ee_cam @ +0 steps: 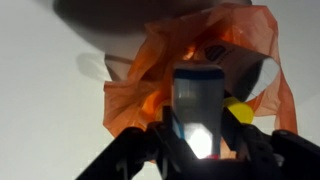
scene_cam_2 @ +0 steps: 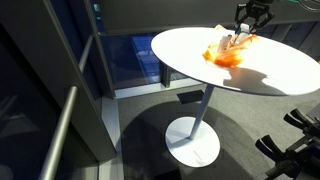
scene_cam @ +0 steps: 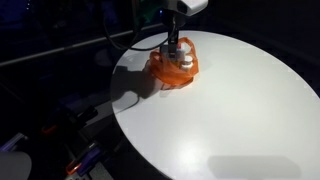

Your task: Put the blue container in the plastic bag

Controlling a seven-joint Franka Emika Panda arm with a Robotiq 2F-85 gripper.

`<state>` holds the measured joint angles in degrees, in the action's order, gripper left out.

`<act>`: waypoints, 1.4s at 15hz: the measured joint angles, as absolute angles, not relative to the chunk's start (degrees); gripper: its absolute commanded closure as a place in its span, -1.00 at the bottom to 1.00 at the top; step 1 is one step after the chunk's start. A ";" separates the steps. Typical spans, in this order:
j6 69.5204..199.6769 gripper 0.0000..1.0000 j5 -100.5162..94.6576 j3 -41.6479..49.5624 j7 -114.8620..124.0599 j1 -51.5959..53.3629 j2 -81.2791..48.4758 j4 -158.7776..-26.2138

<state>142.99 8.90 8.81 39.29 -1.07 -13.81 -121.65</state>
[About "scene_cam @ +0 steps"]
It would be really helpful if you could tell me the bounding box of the purple clamp with orange handle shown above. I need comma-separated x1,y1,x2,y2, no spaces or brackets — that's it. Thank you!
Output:
64,141,112,178

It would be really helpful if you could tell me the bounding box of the grey wall rail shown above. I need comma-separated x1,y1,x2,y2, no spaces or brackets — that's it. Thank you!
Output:
0,22,165,68

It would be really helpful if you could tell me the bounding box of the orange plastic bag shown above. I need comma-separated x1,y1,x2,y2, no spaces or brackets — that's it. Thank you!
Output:
146,36,200,90

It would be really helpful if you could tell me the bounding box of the black clamp with orange handle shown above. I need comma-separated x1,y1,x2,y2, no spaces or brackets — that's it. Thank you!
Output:
39,105,100,136

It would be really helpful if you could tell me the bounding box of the white rounded object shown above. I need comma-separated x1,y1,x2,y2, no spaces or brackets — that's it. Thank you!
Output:
0,151,33,180

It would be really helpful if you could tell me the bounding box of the white bottle with blue label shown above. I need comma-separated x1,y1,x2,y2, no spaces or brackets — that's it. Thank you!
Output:
176,42,187,64

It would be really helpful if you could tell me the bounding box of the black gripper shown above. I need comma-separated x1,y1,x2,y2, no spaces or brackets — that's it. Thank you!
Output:
162,9,187,48

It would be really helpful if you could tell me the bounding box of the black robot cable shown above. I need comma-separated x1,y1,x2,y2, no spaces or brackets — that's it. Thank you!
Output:
102,0,178,53

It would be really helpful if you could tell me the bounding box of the small white capped bottle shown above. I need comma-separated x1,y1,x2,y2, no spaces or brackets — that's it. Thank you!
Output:
180,54,195,72

